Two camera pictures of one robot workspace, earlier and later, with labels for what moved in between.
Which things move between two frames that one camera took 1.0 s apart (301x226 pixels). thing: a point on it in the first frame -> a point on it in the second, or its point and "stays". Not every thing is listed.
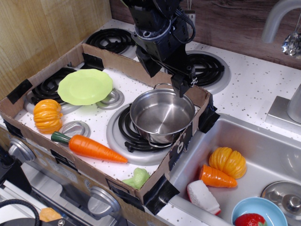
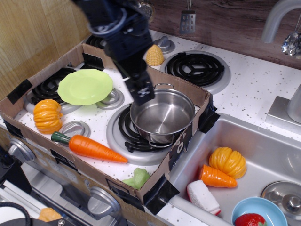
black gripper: (161, 46) -> (123, 27)
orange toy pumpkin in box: (47, 116) stays
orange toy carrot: (88, 147) stays
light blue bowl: (273, 213) stays
